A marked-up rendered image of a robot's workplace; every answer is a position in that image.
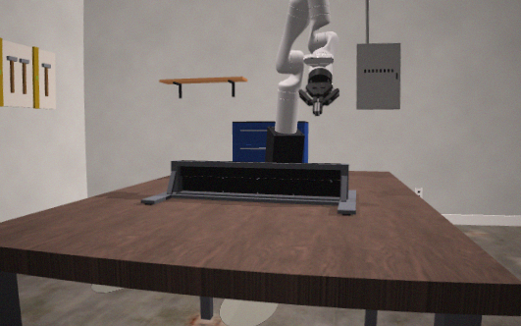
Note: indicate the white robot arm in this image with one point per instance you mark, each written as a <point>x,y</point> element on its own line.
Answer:
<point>300,14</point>

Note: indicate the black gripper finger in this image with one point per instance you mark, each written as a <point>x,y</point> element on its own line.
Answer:
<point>308,100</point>
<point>328,100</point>

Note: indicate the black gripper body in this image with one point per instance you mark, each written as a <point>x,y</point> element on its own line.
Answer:
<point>319,76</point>

